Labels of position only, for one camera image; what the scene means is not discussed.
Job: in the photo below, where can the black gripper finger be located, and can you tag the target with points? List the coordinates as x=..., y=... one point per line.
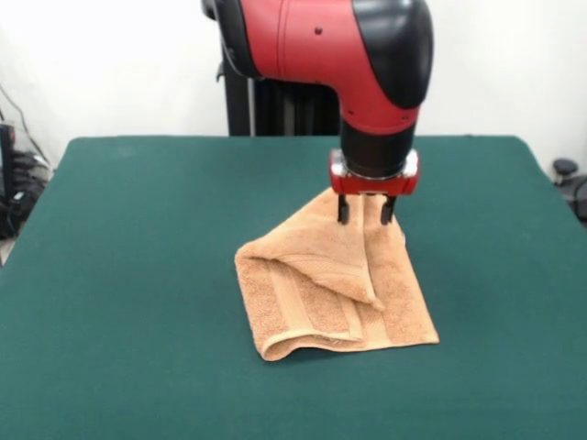
x=387, y=213
x=344, y=212

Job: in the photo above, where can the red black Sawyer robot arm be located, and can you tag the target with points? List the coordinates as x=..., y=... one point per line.
x=312, y=46

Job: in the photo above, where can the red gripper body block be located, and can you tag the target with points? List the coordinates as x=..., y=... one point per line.
x=371, y=185

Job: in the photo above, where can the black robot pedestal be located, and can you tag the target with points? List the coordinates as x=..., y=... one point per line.
x=284, y=110

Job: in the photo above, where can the dark green table cloth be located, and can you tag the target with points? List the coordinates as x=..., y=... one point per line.
x=137, y=275

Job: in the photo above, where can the tan terry towel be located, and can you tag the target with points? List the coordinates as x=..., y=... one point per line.
x=321, y=247

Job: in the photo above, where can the black box with red light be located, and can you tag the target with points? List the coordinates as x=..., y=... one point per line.
x=7, y=156

